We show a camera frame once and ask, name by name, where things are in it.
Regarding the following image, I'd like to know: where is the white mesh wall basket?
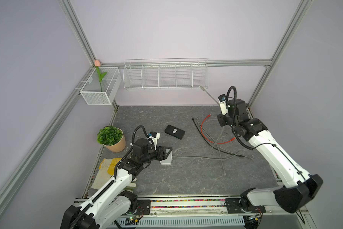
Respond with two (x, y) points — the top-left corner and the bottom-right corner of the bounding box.
(80, 67), (122, 106)

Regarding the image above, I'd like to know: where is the white network switch box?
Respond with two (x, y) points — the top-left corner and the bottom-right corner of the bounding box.
(160, 148), (172, 166)

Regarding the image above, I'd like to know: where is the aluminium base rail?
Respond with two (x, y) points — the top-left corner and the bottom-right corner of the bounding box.
(68, 195), (309, 219)

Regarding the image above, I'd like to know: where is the white wire wall shelf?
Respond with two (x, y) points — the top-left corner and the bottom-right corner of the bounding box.
(123, 58), (210, 90)

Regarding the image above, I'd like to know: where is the black network switch box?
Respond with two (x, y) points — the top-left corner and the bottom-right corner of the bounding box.
(164, 125), (185, 140)

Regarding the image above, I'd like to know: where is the green potted plant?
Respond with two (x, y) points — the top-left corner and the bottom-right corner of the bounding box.
(97, 126), (126, 153)

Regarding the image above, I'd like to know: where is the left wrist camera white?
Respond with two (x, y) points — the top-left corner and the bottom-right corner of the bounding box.
(148, 131), (160, 149)

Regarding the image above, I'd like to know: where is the black cable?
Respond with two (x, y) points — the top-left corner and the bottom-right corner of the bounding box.
(191, 116), (245, 158)

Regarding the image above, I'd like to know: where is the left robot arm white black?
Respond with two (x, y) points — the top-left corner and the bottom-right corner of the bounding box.
(60, 138), (172, 229)

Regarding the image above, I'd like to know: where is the yellow white work glove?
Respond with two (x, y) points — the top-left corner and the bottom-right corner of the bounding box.
(91, 158), (121, 189)

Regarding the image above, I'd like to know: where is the pink tulip artificial flower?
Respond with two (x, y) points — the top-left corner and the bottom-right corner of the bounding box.
(94, 60), (108, 92)

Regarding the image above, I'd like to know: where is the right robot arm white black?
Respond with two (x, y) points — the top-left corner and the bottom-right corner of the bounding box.
(217, 94), (323, 213)

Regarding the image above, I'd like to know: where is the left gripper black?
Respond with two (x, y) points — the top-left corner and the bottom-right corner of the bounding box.
(141, 145), (172, 165)

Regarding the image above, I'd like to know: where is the red ethernet cable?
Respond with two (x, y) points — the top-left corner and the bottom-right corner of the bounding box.
(199, 114), (236, 145)

